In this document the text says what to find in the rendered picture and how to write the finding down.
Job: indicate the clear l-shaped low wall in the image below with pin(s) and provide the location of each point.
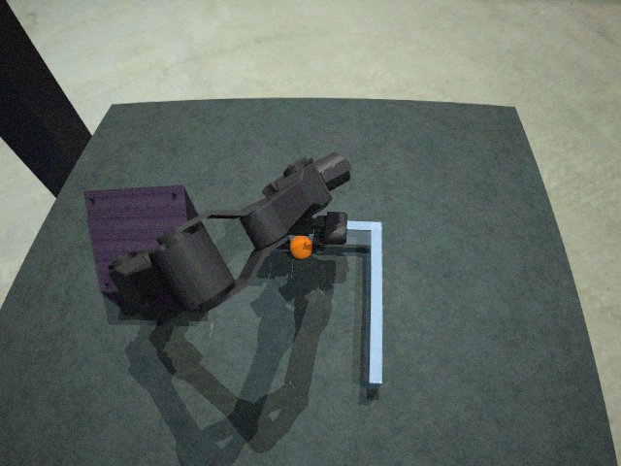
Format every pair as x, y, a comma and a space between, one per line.
363, 238
376, 300

